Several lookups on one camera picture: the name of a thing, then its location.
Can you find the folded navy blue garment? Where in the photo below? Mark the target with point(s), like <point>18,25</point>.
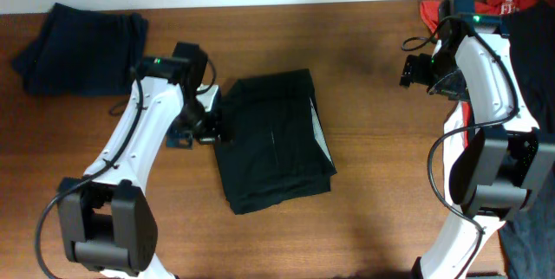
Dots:
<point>82,52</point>

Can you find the dark green shorts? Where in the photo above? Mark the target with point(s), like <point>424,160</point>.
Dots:
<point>277,151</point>

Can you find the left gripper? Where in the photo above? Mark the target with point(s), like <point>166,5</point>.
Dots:
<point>213,132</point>

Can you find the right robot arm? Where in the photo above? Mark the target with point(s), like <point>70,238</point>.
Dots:
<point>495,156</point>

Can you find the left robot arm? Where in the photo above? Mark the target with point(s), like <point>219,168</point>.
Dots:
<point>106,223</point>

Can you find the red t-shirt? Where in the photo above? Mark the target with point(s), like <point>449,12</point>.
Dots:
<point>498,4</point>

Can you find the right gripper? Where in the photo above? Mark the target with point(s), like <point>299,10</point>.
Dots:
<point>414,71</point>

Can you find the black garment on right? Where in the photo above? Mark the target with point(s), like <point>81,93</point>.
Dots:
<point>528,240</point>

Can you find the white garment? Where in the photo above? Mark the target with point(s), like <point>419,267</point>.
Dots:
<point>454,145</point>

